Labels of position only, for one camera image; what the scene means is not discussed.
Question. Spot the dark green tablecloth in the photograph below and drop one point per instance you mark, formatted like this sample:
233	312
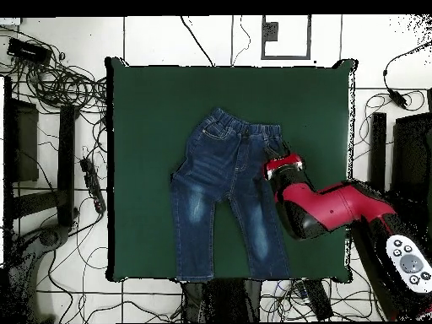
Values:
135	135

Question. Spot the grey stand base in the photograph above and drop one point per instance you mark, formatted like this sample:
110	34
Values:
50	236

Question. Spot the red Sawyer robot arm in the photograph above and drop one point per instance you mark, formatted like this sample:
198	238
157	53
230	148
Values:
324	209

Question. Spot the black metal stand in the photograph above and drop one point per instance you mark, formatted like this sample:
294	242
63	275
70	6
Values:
66	152
378	141

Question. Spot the small dark square box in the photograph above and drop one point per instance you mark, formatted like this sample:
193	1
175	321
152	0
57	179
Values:
271	32

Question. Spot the black power strip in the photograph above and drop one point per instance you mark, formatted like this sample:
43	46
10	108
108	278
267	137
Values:
92	184

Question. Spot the blue denim jeans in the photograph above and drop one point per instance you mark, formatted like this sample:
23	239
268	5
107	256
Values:
222	189

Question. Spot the black electronics box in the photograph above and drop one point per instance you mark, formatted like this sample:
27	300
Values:
28	50

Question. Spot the grey square frame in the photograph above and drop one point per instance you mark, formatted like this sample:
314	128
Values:
286	56

